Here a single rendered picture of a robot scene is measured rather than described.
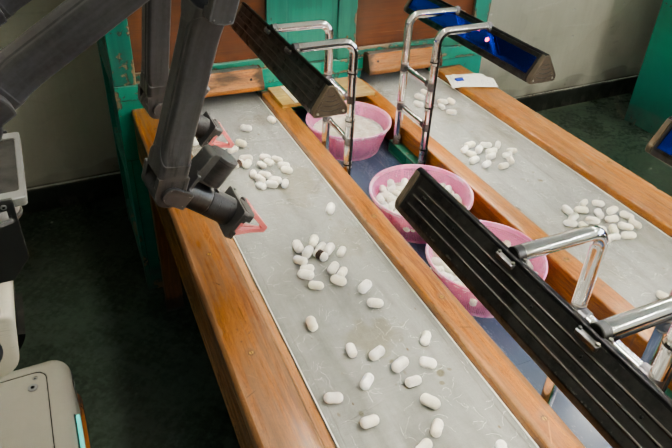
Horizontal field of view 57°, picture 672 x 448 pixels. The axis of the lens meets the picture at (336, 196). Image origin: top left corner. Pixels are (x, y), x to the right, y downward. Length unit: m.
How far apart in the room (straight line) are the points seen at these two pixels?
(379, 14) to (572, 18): 1.97
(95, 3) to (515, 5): 2.97
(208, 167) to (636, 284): 0.94
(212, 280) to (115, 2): 0.62
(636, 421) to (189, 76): 0.75
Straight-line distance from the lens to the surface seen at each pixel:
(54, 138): 2.89
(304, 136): 1.81
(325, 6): 2.11
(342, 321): 1.23
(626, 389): 0.74
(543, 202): 1.68
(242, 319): 1.20
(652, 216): 1.71
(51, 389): 1.83
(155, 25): 1.43
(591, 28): 4.13
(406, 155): 1.85
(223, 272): 1.31
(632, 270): 1.54
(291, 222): 1.48
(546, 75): 1.59
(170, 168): 1.07
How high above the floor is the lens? 1.60
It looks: 33 degrees down
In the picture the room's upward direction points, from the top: 3 degrees clockwise
